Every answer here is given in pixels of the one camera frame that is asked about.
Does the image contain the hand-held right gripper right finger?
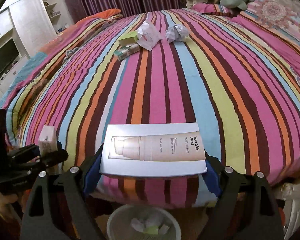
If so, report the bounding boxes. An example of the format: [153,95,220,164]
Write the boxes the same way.
[202,155,284,240]

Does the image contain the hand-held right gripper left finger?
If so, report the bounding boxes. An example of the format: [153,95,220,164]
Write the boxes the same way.
[19,151,104,240]

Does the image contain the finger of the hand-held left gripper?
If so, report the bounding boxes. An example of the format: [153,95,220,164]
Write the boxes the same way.
[5,149,68,180]
[6,144,40,160]

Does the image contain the small white box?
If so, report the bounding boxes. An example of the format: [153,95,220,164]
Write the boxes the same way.
[38,126,59,177]

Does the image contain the pale green mesh wastebasket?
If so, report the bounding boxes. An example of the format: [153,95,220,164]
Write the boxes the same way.
[106,204,182,240]

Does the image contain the long white cosmetic box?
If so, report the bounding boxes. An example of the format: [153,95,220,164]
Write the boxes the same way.
[99,122,207,177]

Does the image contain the floral patterned box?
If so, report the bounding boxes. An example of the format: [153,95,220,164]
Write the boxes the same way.
[114,44,140,61]

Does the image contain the small green box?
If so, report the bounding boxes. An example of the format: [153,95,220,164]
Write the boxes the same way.
[119,31,138,46]

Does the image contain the white wrapper with red print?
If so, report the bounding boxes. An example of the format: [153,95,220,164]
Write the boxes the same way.
[137,21,163,50]

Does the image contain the grey paper ball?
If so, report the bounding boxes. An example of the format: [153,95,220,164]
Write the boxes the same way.
[166,25,188,43]

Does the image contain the person's left hand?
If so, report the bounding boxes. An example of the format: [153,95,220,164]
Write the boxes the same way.
[0,192,24,220]

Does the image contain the black television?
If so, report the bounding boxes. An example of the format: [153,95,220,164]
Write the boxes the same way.
[0,39,20,78]

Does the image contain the ornate white bed footboard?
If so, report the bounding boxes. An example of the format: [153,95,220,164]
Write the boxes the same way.
[272,180,300,240]

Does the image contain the striped colourful bed cover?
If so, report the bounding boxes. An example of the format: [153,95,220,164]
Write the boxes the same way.
[5,11,300,209]

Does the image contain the orange and teal quilt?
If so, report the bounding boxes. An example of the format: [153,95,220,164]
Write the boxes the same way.
[0,9,123,105]

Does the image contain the floral pink pillow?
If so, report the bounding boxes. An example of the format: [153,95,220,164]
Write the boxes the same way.
[231,0,300,78]

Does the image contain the striped pink pillow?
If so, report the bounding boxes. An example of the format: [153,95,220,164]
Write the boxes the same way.
[191,3,234,18]

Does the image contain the white nightstand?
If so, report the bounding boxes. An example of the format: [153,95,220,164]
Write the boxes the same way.
[185,0,208,8]

